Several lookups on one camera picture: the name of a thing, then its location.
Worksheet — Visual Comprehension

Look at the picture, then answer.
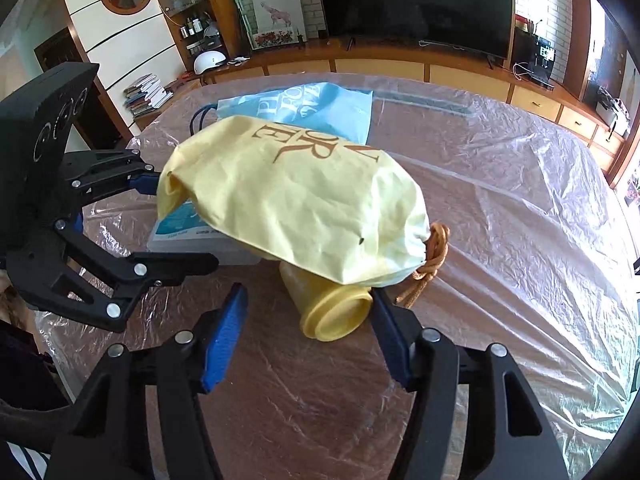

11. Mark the giraffe picture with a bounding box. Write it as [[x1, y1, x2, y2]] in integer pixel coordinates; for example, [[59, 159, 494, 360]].
[[251, 0, 306, 36]]

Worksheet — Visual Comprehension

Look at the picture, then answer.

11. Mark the yellow plastic cup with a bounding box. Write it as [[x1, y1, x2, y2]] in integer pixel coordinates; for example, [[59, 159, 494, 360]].
[[278, 260, 375, 343]]

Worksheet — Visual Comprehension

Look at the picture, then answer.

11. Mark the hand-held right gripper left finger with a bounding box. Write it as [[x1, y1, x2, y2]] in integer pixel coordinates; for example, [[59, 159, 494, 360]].
[[45, 284, 249, 480]]

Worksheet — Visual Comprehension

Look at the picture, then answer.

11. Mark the flower picture frame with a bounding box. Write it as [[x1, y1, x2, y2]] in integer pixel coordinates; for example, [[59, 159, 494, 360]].
[[253, 30, 306, 51]]

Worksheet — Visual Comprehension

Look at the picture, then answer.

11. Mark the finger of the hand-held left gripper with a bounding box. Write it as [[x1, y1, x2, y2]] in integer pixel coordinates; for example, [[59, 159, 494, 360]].
[[62, 149, 163, 206], [7, 219, 221, 333]]

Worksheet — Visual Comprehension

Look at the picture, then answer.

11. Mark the black coffee machine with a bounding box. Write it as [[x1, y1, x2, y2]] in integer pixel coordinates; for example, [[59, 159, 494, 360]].
[[532, 35, 558, 86]]

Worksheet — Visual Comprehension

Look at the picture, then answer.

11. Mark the stack of books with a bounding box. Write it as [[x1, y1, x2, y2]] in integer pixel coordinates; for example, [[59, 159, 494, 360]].
[[122, 74, 173, 120]]

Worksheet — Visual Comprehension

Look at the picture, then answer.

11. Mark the long wooden cabinet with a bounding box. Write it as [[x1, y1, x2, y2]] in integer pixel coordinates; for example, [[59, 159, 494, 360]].
[[200, 42, 631, 181]]

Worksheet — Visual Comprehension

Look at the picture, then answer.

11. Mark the pale yellow drawstring bag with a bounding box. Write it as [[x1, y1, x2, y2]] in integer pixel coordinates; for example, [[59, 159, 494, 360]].
[[156, 115, 451, 311]]

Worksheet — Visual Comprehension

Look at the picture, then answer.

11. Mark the black box appliance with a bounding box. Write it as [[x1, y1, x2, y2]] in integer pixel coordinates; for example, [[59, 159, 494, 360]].
[[512, 30, 536, 68]]

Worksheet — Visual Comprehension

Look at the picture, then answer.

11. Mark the white helmet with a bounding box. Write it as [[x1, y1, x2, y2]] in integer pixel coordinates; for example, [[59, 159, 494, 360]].
[[193, 50, 228, 75]]

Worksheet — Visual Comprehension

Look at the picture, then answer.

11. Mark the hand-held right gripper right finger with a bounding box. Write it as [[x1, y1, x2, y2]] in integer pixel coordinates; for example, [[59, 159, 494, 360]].
[[370, 290, 571, 480]]

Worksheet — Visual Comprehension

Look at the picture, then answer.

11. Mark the large black television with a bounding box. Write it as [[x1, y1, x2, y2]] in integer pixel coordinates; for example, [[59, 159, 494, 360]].
[[312, 0, 516, 61]]

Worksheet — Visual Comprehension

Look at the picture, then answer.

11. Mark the person's dark clothing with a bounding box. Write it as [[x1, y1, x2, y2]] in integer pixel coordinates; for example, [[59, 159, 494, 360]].
[[0, 320, 76, 480]]

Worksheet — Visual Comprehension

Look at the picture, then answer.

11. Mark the white teal tissue pack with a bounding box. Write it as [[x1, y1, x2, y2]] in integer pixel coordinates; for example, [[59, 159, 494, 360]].
[[146, 200, 261, 267]]

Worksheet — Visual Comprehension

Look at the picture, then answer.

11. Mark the light blue shopping bag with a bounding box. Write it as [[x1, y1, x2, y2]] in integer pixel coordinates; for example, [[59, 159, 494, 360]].
[[189, 81, 375, 147]]

